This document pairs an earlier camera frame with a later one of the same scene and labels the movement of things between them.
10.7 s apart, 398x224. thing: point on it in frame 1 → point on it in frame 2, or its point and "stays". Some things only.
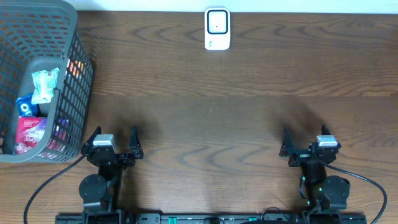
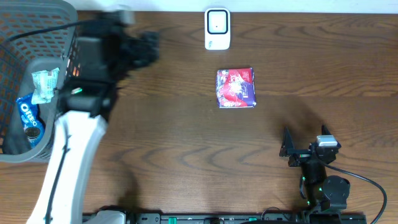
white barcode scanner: (217, 28) stays
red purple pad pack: (30, 130) → (236, 88)
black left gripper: (116, 156) → (130, 48)
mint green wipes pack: (45, 83) stays
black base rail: (179, 218) stays
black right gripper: (288, 149) stays
